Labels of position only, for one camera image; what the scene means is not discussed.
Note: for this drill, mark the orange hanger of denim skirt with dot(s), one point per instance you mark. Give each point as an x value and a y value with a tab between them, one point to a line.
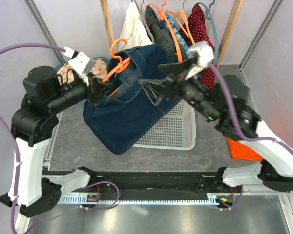
122	64

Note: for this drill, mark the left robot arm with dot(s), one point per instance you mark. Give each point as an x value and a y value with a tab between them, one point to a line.
32	127

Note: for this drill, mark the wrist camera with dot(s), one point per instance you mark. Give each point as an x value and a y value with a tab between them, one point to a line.
80	62
202	54

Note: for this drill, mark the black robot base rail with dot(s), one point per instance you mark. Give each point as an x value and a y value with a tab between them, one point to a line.
203	182

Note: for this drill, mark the wooden clothes rack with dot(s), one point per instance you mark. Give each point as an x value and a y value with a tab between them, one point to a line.
235	11

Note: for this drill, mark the blue-grey hanger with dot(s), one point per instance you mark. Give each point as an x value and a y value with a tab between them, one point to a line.
209	17

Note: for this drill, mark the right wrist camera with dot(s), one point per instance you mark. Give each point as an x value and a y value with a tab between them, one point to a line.
202	54

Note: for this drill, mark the blue floral skirt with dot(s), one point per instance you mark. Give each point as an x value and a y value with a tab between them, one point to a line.
183	45

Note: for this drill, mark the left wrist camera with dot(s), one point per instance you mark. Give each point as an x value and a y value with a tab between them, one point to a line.
80	62

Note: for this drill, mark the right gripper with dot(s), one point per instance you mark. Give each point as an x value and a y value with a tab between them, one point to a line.
172	83

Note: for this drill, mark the grey dotted skirt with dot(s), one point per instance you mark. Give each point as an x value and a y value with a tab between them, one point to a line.
162	38

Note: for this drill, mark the red polka dot skirt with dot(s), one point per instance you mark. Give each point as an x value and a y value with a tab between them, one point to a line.
197	26

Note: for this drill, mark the orange hanger of grey skirt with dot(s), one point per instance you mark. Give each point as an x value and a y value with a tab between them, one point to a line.
162	16

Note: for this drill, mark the orange hanger of floral skirt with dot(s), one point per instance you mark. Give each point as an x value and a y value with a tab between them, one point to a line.
181	19

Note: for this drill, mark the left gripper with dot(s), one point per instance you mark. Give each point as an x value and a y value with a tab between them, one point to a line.
93	90

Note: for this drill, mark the white pleated skirt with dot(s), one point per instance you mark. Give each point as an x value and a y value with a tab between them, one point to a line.
134	29

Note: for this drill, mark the orange folded cloth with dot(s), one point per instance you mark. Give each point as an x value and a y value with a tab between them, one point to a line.
239	151

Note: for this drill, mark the white plastic laundry basket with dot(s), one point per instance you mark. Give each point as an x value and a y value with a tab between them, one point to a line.
174	131

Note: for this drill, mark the teal basket with floral cloth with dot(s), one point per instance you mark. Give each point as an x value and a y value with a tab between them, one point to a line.
99	70

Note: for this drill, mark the dark blue denim skirt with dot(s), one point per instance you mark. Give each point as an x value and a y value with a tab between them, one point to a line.
121	119

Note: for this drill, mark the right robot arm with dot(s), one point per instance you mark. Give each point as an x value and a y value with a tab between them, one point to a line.
226	104

